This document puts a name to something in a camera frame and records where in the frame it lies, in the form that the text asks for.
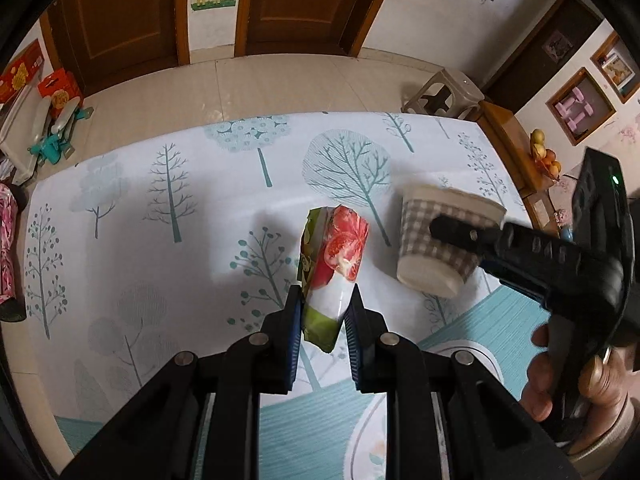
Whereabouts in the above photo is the dark wooden door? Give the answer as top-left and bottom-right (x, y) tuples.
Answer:
(482, 0), (604, 114)

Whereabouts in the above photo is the person's right hand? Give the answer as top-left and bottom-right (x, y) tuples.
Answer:
(519, 322), (640, 456)

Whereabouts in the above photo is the tomato print snack packet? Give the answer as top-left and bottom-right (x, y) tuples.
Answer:
(297, 203), (371, 354)

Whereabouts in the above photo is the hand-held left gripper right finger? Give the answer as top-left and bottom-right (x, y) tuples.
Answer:
(344, 284), (581, 480)

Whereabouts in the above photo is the pink floral cloth roll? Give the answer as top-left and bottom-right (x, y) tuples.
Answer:
(0, 182), (29, 324)

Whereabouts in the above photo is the checked paper cup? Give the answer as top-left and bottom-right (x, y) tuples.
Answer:
(395, 183), (507, 299)

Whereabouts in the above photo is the brown wooden door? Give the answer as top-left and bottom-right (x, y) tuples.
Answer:
(234, 0), (406, 59)
(40, 0), (191, 96)

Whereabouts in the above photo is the wall niche with photo frame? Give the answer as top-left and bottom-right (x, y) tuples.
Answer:
(589, 29), (640, 104)

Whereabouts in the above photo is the person's right forearm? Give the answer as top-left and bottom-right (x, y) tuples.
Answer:
(565, 400), (640, 472)

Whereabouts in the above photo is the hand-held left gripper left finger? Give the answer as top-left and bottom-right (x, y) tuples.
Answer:
(60, 284), (305, 480)

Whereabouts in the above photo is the teal and white tool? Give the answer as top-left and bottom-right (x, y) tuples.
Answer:
(27, 104), (96, 164)

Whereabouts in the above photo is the wooden cabinet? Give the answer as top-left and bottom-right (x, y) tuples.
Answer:
(477, 99), (556, 201)

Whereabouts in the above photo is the large red gift box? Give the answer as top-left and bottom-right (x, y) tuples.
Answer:
(0, 39), (46, 104)

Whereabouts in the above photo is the table with tree tablecloth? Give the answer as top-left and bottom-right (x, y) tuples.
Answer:
(22, 111), (557, 480)

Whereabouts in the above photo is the small red gift box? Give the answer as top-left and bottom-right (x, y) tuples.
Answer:
(37, 68), (84, 116)

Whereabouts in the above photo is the basket of fruit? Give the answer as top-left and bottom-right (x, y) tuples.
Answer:
(528, 128), (564, 181)

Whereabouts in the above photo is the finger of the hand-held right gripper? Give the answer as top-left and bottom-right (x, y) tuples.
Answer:
(429, 213), (601, 281)
(482, 254), (556, 306)

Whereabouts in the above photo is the brown plastic stool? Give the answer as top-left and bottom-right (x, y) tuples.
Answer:
(401, 67), (485, 121)

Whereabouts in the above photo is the wall niche with pink dumbbells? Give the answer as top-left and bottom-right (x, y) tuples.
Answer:
(545, 67), (617, 147)

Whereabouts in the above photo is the wooden sideboard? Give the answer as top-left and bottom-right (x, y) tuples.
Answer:
(520, 179), (577, 242)

